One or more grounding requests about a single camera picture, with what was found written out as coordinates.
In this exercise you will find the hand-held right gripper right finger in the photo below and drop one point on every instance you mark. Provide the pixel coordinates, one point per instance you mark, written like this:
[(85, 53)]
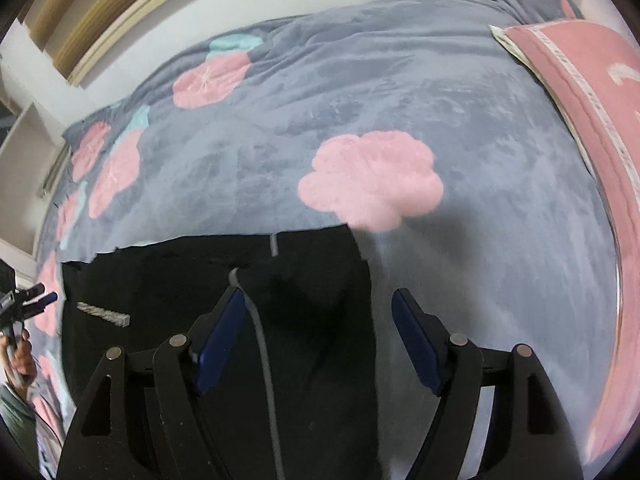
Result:
[(420, 345)]

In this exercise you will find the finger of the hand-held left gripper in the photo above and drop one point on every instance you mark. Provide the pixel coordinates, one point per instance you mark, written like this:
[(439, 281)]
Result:
[(42, 301)]

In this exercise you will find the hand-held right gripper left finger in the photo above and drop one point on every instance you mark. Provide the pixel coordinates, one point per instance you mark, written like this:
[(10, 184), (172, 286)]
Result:
[(220, 345)]

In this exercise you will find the black hooded jacket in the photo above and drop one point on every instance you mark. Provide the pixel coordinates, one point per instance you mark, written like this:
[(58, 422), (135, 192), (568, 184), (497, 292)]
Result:
[(165, 290)]

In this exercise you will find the person's left forearm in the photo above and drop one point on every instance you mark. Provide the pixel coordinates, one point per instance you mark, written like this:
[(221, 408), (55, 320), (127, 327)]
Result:
[(12, 410)]

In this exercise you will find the person's left hand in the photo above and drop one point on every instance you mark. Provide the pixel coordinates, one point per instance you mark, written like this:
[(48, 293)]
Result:
[(22, 357)]

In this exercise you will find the white bookshelf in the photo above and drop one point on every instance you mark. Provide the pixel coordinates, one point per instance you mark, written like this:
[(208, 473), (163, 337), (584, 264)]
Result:
[(25, 125)]

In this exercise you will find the grey floral blanket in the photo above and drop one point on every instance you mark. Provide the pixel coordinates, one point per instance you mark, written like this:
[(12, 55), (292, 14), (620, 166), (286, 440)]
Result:
[(400, 85)]

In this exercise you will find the striped window blind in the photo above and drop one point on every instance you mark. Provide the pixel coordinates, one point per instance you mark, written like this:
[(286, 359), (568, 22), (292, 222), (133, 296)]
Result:
[(85, 20)]

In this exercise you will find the pink pillow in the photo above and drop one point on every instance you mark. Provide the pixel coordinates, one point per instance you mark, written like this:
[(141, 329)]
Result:
[(575, 70)]

